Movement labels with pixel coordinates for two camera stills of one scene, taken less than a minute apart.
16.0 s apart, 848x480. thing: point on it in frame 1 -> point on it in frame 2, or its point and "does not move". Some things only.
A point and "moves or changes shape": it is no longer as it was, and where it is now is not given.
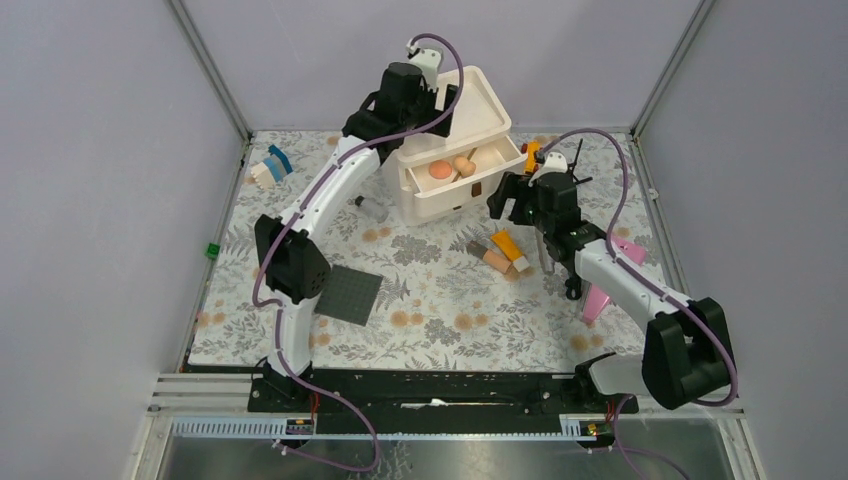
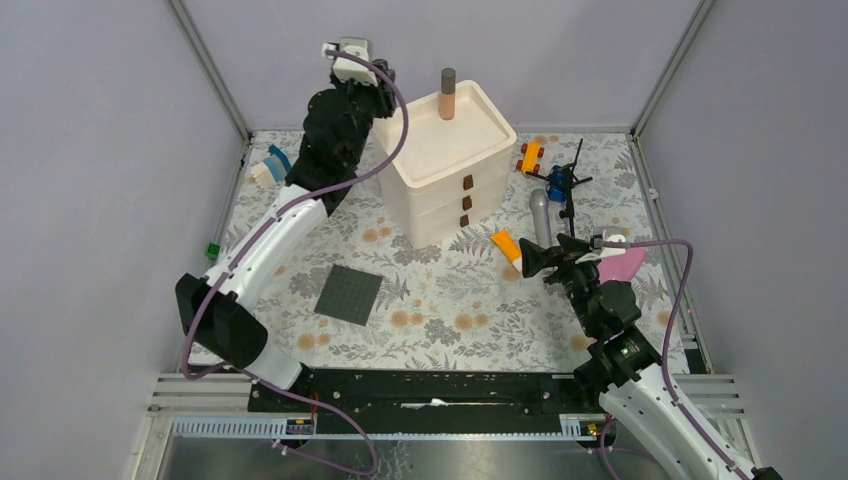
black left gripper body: (424, 111) -> (368, 103)
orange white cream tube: (509, 249) does not move
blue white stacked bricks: (274, 169) does not move
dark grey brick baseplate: (349, 294) does not move
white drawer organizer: (438, 174) moves or changes shape
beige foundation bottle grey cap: (492, 258) moves or changes shape
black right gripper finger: (507, 189) -> (534, 257)
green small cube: (212, 250) does not move
